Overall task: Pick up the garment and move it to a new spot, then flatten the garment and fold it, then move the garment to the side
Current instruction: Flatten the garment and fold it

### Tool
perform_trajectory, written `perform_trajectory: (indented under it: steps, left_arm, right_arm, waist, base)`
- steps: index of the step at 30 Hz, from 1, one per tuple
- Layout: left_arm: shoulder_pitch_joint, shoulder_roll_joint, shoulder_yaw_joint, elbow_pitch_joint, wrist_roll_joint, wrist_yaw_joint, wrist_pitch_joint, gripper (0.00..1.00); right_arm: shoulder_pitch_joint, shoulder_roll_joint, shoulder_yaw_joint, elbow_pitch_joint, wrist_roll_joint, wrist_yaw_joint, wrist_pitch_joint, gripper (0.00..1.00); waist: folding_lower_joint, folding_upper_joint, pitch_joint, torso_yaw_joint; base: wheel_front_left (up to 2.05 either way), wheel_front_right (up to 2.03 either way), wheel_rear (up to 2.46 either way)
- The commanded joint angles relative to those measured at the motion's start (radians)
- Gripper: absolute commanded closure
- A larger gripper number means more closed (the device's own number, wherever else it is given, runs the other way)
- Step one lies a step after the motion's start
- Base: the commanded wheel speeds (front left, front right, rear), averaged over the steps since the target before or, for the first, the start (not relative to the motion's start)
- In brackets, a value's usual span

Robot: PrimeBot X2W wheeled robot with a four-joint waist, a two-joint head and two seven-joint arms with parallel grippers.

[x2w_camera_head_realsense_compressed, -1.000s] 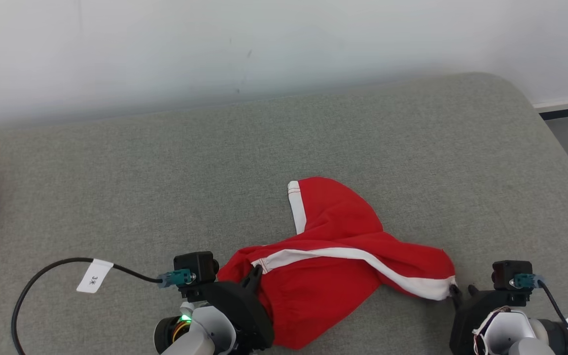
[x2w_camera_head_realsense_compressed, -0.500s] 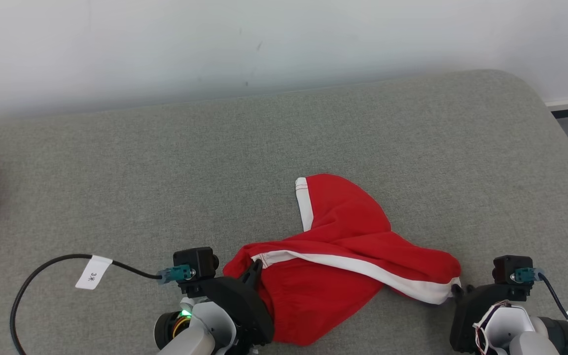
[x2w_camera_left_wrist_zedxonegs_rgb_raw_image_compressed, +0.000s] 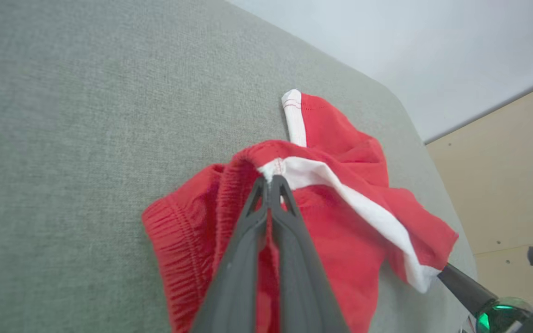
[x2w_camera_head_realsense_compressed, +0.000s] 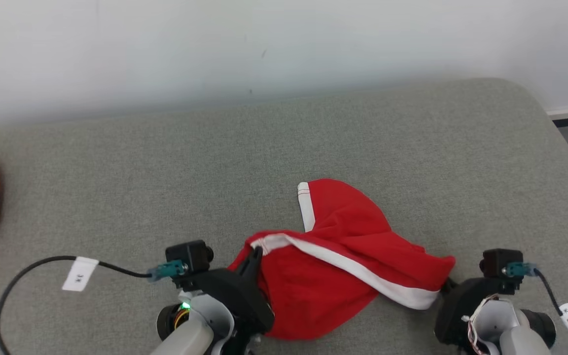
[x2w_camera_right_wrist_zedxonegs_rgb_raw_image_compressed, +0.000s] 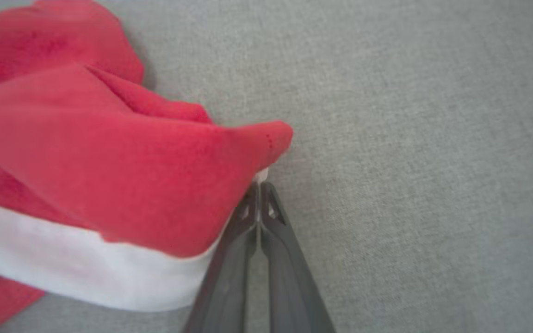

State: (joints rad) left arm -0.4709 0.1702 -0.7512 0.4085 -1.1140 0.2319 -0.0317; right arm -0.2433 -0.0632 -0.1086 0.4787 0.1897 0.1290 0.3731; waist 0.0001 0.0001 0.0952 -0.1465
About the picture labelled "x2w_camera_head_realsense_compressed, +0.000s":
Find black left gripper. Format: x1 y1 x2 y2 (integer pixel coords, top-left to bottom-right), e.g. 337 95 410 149
179 246 276 341

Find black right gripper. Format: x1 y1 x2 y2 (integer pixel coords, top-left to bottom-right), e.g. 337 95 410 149
434 277 501 347

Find red shorts with white stripe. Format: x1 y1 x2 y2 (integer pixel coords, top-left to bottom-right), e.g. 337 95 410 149
228 178 457 341

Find grey fabric sofa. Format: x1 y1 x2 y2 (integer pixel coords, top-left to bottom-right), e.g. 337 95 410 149
0 77 568 355

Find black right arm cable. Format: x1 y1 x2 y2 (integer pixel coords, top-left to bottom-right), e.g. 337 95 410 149
502 262 568 355

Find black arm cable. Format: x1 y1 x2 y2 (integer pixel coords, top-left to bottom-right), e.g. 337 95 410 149
0 255 187 355
502 262 568 355

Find white left cable tag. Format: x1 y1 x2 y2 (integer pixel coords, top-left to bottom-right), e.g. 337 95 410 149
62 256 100 292

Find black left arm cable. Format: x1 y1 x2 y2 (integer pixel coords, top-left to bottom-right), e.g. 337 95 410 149
0 255 187 355

